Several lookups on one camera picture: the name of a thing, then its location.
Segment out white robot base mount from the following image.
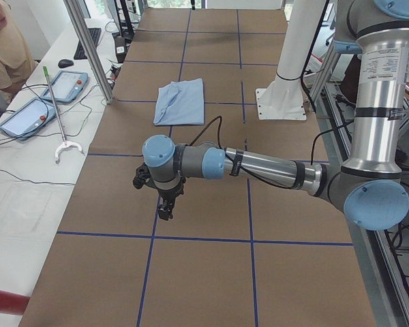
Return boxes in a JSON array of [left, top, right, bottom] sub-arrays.
[[256, 0, 329, 121]]

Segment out blue tape grid lines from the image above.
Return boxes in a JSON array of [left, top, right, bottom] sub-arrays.
[[54, 6, 409, 327]]

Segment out seated person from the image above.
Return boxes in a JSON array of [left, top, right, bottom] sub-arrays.
[[0, 1, 37, 103]]

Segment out reacher grabber tool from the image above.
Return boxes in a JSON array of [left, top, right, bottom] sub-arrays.
[[42, 65, 84, 164]]

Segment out aluminium frame post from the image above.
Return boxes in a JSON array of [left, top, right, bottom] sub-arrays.
[[63, 0, 114, 104]]

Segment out light blue t-shirt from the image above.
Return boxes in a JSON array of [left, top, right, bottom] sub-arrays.
[[153, 78, 205, 126]]

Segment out black computer mouse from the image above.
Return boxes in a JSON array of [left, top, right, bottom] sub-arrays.
[[57, 59, 74, 68]]

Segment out near teach pendant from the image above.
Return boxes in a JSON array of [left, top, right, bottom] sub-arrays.
[[0, 99, 56, 141]]

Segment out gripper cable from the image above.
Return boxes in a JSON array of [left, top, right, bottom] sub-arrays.
[[189, 114, 246, 171]]

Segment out teach pendant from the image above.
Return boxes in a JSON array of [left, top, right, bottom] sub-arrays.
[[0, 99, 56, 141], [48, 70, 89, 104]]

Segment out aluminium frame side rack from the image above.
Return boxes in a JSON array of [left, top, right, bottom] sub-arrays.
[[310, 44, 409, 326]]

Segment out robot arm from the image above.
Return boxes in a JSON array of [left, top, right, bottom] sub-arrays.
[[133, 1, 409, 230]]

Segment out black keyboard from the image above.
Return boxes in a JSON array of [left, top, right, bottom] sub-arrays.
[[73, 27, 102, 61]]

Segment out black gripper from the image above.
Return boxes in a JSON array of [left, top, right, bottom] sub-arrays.
[[132, 163, 185, 221]]

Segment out red fire extinguisher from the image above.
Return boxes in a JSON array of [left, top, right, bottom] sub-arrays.
[[0, 290, 30, 315]]

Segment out far teach pendant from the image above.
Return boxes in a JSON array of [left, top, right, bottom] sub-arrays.
[[48, 70, 89, 104]]

